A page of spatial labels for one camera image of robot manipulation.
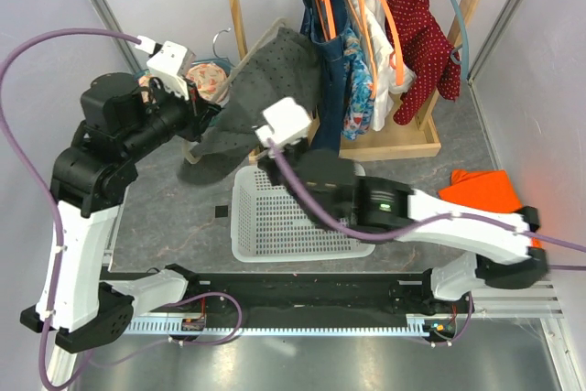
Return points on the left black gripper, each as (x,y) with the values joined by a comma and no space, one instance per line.
(199,113)

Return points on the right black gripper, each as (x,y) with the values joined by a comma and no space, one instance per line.
(269,162)

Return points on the grey dotted skirt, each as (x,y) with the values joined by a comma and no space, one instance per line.
(288,65)

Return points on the blue denim skirt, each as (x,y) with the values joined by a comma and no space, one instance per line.
(334,78)

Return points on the beige clothes hanger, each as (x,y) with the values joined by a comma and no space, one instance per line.
(223,88)

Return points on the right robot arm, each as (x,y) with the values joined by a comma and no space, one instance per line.
(497,248)

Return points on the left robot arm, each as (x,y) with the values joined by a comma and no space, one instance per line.
(123,123)

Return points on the peach hanger of floral garment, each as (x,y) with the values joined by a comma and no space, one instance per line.
(358,16)

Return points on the teal tub with clothes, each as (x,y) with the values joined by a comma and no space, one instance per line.
(207,76)

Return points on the white plastic basket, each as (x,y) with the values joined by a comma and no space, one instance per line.
(268,226)

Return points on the blue floral garment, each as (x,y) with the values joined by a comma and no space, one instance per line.
(360,86)

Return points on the wooden clothes rack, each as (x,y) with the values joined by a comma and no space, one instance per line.
(416,139)

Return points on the small black floor marker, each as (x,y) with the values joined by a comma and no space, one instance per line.
(221,211)

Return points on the white garment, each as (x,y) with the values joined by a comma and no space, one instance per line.
(383,49)

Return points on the red dotted garment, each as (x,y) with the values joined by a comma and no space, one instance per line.
(428,53)

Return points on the orange folded cloth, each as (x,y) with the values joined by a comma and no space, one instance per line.
(486,190)

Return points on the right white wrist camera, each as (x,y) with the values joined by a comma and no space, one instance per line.
(286,122)

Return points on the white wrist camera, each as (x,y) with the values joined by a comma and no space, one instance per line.
(170,62)
(286,122)

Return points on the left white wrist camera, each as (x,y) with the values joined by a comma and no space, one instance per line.
(170,62)

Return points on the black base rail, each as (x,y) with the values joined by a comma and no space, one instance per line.
(314,300)

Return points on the light blue cable duct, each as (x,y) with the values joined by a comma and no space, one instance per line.
(166,324)

